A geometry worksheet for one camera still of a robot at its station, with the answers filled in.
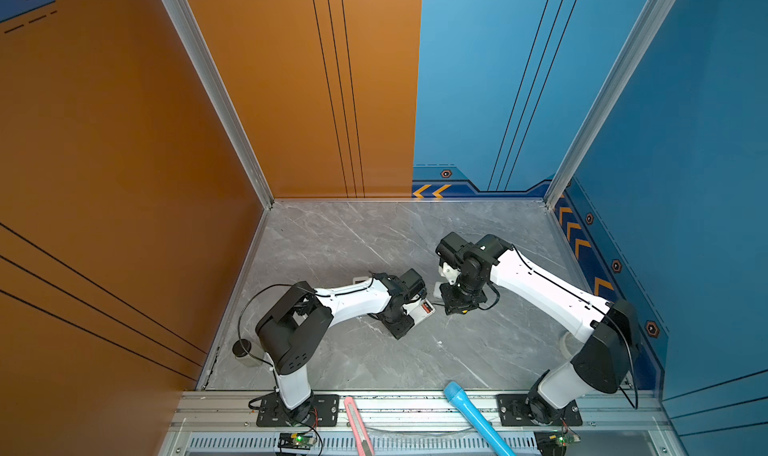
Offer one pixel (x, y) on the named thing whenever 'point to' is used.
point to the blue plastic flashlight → (477, 422)
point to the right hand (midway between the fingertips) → (446, 311)
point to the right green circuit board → (554, 442)
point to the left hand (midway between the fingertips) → (400, 324)
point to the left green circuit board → (297, 441)
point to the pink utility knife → (361, 439)
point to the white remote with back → (419, 309)
